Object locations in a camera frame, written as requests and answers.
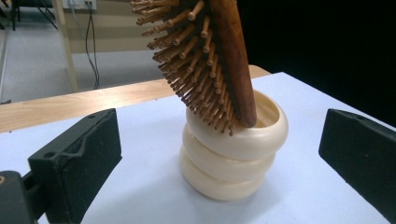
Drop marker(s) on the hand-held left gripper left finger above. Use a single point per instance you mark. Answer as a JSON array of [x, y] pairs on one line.
[[77, 168]]

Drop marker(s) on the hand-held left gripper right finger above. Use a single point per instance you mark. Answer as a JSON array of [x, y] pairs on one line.
[[361, 158]]

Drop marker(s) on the cream ribbed cup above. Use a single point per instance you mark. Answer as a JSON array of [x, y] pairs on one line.
[[230, 161]]

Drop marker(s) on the wooden hairbrush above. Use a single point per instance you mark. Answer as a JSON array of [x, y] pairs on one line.
[[211, 62]]

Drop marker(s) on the wooden table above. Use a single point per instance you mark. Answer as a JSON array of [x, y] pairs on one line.
[[77, 104]]

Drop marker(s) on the white board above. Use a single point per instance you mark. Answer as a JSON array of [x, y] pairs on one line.
[[149, 174]]

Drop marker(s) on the black curtain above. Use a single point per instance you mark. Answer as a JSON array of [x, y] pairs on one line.
[[327, 46]]

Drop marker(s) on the white power strip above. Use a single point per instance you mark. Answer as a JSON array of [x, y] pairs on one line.
[[79, 3]]

